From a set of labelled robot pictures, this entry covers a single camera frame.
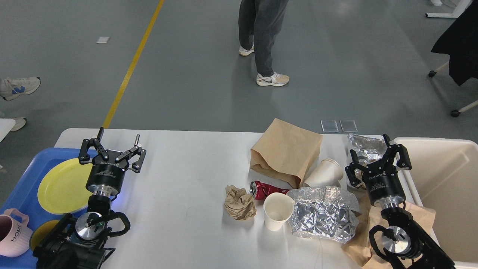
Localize crushed red soda can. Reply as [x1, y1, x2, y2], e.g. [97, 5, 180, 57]
[250, 180, 290, 200]

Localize dark green mug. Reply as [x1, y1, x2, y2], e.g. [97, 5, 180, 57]
[29, 220, 59, 251]

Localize crumpled brown paper ball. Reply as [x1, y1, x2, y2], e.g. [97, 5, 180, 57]
[224, 185, 257, 221]

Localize white blue sneaker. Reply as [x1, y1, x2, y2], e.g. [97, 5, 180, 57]
[0, 77, 41, 102]

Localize person in grey trousers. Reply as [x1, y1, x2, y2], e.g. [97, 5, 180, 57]
[238, 0, 289, 87]

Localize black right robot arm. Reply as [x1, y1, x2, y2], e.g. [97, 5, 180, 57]
[345, 134, 455, 269]

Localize pink ribbed mug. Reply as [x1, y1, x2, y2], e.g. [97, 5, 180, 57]
[0, 208, 32, 257]

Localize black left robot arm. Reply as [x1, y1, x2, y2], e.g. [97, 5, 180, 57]
[33, 127, 146, 269]

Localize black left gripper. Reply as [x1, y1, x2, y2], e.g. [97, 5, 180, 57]
[78, 127, 147, 197]

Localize brown paper sheet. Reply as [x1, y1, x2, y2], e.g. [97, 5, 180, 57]
[342, 195, 436, 269]

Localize white table corner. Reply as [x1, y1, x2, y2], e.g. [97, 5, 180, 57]
[0, 118, 15, 141]

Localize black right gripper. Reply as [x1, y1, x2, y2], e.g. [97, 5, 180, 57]
[345, 134, 412, 206]

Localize brown paper bag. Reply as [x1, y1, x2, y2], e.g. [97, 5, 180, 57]
[250, 118, 324, 189]

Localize blue plastic tray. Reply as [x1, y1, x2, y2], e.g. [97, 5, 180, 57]
[1, 148, 88, 269]

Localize upright white paper cup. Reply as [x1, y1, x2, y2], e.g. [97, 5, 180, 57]
[263, 192, 294, 231]

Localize tipped white paper cup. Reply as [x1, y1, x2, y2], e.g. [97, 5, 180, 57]
[302, 158, 344, 187]

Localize large crumpled foil sheet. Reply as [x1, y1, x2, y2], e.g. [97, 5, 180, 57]
[287, 186, 361, 244]

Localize beige plastic bin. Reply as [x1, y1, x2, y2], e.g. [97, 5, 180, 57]
[394, 137, 478, 269]

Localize small crumpled foil bag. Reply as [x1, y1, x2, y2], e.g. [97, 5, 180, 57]
[348, 133, 387, 167]

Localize yellow plastic plate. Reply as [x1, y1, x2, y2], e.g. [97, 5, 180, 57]
[37, 158, 92, 214]

